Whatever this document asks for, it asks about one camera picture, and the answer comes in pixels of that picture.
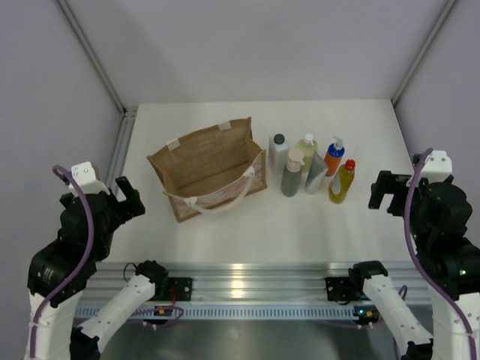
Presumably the slotted cable duct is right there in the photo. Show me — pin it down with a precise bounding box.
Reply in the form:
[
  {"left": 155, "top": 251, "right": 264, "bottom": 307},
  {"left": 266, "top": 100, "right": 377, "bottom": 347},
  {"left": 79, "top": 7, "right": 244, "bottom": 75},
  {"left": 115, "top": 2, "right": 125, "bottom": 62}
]
[{"left": 74, "top": 303, "right": 361, "bottom": 322}]

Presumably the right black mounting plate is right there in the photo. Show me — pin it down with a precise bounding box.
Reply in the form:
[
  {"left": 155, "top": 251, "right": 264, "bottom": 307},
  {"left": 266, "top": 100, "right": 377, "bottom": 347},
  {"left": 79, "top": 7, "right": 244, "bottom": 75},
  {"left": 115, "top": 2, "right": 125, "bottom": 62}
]
[{"left": 325, "top": 277, "right": 353, "bottom": 304}]

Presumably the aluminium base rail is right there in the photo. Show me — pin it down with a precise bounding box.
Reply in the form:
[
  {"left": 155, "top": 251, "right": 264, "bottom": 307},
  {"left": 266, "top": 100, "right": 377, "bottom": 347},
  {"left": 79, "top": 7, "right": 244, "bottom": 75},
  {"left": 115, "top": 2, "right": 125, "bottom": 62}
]
[{"left": 81, "top": 262, "right": 431, "bottom": 305}]

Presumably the left aluminium frame post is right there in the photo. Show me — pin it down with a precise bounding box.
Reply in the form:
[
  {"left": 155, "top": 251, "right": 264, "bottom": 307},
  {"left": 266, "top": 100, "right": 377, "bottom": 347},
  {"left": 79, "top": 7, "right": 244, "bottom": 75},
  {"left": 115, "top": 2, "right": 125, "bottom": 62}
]
[{"left": 54, "top": 0, "right": 131, "bottom": 117}]

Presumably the orange blue pump bottle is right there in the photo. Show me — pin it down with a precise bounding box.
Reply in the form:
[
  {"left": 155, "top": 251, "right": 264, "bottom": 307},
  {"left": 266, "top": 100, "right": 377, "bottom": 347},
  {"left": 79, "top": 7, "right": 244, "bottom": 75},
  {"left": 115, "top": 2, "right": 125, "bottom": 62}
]
[{"left": 324, "top": 136, "right": 345, "bottom": 176}]

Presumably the yellow-green pump soap bottle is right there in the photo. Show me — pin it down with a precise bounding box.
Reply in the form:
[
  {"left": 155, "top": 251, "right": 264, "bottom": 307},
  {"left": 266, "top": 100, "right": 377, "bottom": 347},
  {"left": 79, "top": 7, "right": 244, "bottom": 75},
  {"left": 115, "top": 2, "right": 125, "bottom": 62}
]
[{"left": 295, "top": 133, "right": 318, "bottom": 173}]

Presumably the black mounting plate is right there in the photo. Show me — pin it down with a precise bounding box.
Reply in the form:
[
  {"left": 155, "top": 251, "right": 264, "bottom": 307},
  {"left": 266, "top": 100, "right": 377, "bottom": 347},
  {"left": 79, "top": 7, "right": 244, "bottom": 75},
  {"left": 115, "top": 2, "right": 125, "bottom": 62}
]
[
  {"left": 325, "top": 277, "right": 353, "bottom": 304},
  {"left": 164, "top": 277, "right": 193, "bottom": 302}
]

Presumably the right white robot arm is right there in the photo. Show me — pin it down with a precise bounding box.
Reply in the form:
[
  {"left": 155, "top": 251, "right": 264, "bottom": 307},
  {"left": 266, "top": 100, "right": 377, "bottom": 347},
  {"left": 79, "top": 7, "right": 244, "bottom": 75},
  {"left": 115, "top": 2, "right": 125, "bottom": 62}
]
[{"left": 349, "top": 148, "right": 479, "bottom": 359}]

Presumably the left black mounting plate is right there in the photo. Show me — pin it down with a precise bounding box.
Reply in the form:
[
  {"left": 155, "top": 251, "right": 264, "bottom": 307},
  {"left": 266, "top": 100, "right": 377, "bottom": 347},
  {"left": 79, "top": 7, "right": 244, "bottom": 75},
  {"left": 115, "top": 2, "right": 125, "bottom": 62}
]
[{"left": 164, "top": 277, "right": 193, "bottom": 302}]

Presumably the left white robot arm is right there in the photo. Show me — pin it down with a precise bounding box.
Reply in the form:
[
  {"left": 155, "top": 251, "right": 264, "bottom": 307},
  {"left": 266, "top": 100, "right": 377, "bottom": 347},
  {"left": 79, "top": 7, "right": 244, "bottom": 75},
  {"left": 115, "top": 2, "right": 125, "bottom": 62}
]
[{"left": 24, "top": 161, "right": 170, "bottom": 359}]

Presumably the grey bottle beige pump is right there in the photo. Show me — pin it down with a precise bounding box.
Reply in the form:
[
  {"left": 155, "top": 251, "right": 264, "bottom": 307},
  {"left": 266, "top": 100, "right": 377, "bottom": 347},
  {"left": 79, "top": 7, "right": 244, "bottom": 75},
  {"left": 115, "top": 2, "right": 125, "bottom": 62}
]
[{"left": 280, "top": 148, "right": 305, "bottom": 197}]

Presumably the translucent grey squeeze tube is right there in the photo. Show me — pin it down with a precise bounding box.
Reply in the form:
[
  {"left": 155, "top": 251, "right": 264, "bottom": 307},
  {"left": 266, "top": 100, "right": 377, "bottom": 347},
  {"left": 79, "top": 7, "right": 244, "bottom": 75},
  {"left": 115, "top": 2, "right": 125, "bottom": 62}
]
[{"left": 304, "top": 151, "right": 329, "bottom": 194}]

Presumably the right aluminium frame post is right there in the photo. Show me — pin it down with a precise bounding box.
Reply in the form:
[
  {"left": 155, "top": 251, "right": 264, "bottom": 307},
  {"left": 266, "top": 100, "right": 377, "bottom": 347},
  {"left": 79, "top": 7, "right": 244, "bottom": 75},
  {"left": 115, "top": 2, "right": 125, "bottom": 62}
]
[{"left": 390, "top": 0, "right": 461, "bottom": 108}]

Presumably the green dish soap red cap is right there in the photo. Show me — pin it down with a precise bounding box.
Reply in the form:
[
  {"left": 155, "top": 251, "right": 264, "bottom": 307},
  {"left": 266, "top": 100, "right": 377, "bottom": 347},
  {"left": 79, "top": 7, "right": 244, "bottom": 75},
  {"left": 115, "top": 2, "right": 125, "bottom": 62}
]
[{"left": 328, "top": 159, "right": 356, "bottom": 204}]

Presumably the brown burlap canvas bag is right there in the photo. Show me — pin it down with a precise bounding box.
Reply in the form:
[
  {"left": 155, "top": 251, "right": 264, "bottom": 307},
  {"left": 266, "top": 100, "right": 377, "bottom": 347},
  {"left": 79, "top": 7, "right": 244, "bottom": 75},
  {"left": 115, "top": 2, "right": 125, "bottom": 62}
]
[{"left": 147, "top": 117, "right": 267, "bottom": 223}]

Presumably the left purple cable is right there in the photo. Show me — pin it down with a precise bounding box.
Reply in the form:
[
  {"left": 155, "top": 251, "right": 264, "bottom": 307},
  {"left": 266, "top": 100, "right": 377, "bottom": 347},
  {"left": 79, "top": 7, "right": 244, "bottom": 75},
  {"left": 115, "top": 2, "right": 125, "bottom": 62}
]
[{"left": 28, "top": 164, "right": 95, "bottom": 360}]

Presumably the aluminium frame post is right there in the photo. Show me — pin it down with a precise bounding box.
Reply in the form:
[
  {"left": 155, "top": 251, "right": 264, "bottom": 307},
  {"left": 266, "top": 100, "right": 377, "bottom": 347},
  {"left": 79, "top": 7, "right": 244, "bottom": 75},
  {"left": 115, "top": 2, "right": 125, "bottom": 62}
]
[
  {"left": 54, "top": 0, "right": 131, "bottom": 117},
  {"left": 390, "top": 0, "right": 461, "bottom": 108}
]

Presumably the white bottle black cap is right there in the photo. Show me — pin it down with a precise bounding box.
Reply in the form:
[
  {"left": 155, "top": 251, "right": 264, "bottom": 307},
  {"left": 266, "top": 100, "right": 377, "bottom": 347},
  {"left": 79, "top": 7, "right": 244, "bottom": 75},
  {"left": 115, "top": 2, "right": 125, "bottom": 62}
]
[{"left": 268, "top": 133, "right": 289, "bottom": 176}]

